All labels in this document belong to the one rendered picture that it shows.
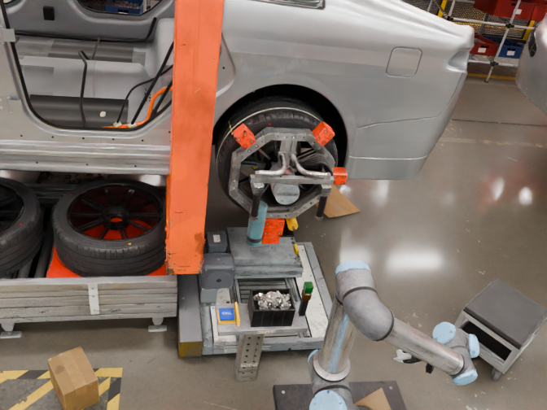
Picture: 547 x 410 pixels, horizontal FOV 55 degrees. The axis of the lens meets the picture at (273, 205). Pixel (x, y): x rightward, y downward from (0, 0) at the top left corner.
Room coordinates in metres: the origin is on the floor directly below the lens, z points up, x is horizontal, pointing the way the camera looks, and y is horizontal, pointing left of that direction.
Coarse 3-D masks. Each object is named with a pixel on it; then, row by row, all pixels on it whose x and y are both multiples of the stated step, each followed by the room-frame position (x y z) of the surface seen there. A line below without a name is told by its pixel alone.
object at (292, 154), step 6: (294, 144) 2.32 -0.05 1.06; (294, 150) 2.33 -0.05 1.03; (288, 156) 2.32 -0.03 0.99; (294, 156) 2.29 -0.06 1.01; (294, 162) 2.25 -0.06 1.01; (300, 168) 2.19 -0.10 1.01; (306, 174) 2.17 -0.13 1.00; (312, 174) 2.17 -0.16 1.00; (318, 174) 2.18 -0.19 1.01; (324, 174) 2.19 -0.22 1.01
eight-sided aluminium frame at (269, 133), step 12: (264, 132) 2.32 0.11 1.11; (276, 132) 2.31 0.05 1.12; (288, 132) 2.33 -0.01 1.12; (300, 132) 2.38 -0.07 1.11; (312, 132) 2.41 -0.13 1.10; (252, 144) 2.27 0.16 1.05; (264, 144) 2.29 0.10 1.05; (312, 144) 2.36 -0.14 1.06; (240, 156) 2.26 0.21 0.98; (240, 192) 2.31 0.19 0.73; (312, 192) 2.43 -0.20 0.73; (240, 204) 2.27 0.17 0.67; (300, 204) 2.40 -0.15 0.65; (312, 204) 2.38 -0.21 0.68; (276, 216) 2.32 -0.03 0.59; (288, 216) 2.34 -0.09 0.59
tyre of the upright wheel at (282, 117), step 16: (272, 96) 2.59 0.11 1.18; (240, 112) 2.49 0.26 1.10; (272, 112) 2.41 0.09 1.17; (288, 112) 2.43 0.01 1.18; (304, 112) 2.50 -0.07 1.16; (224, 128) 2.48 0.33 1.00; (256, 128) 2.36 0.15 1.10; (304, 128) 2.43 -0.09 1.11; (224, 144) 2.35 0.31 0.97; (224, 160) 2.32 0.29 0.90; (336, 160) 2.49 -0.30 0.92; (224, 176) 2.32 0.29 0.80; (224, 192) 2.33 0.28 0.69
